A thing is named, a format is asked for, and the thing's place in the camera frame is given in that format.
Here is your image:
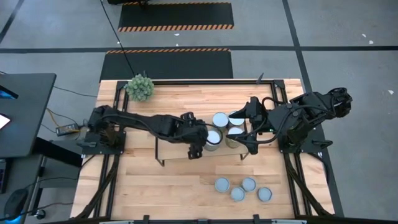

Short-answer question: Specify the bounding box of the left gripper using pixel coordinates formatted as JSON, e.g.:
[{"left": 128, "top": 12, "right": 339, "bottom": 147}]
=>
[{"left": 178, "top": 111, "right": 218, "bottom": 160}]

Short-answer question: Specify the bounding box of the white-lit phone screen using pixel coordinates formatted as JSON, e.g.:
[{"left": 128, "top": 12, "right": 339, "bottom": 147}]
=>
[{"left": 0, "top": 113, "right": 11, "bottom": 130}]

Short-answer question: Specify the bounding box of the black monitor left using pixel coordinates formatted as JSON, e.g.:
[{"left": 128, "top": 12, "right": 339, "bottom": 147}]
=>
[{"left": 0, "top": 73, "right": 57, "bottom": 159}]

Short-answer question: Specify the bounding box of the black floor cable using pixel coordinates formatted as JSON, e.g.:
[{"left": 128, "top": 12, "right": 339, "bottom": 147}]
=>
[{"left": 99, "top": 0, "right": 137, "bottom": 77}]

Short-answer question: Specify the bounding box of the tall peaches tin can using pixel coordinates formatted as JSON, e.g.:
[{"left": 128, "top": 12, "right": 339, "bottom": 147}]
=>
[
  {"left": 228, "top": 110, "right": 246, "bottom": 128},
  {"left": 224, "top": 126, "right": 246, "bottom": 149},
  {"left": 203, "top": 128, "right": 224, "bottom": 152},
  {"left": 211, "top": 111, "right": 230, "bottom": 131}
]

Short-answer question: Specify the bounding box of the black computer mouse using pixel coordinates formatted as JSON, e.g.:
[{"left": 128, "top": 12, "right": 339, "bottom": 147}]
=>
[{"left": 3, "top": 188, "right": 29, "bottom": 220}]

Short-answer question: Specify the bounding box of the yellow cable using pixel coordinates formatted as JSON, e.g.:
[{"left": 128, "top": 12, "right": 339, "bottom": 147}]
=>
[{"left": 46, "top": 107, "right": 81, "bottom": 133}]

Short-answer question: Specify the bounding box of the potted green succulent plant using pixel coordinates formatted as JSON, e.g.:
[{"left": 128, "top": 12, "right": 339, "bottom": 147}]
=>
[{"left": 124, "top": 73, "right": 155, "bottom": 102}]

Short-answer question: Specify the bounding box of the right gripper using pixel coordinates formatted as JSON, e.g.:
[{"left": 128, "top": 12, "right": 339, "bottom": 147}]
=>
[{"left": 228, "top": 95, "right": 274, "bottom": 156}]

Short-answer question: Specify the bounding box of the wooden shelf with black legs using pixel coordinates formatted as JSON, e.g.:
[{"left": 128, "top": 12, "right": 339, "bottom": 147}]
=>
[{"left": 154, "top": 108, "right": 252, "bottom": 168}]

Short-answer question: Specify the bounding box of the blue-grey can lid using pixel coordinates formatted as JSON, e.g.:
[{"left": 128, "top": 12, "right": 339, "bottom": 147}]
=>
[
  {"left": 214, "top": 176, "right": 231, "bottom": 194},
  {"left": 229, "top": 185, "right": 246, "bottom": 202},
  {"left": 256, "top": 186, "right": 274, "bottom": 203},
  {"left": 241, "top": 176, "right": 257, "bottom": 193}
]

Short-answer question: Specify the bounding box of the black power adapter brick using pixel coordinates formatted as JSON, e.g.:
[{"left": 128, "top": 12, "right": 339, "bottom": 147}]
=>
[{"left": 55, "top": 123, "right": 80, "bottom": 137}]

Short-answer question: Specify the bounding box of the black aluminium rig frame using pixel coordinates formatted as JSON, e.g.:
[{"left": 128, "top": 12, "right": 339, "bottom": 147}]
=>
[{"left": 70, "top": 79, "right": 345, "bottom": 224}]

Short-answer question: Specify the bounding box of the blue-lit screen device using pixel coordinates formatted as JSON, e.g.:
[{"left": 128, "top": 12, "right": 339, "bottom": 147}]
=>
[{"left": 0, "top": 84, "right": 19, "bottom": 100}]

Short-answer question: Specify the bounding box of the black hazard-striped floor mat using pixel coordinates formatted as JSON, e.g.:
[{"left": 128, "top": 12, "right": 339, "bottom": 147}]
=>
[
  {"left": 118, "top": 1, "right": 234, "bottom": 32},
  {"left": 99, "top": 48, "right": 234, "bottom": 80}
]

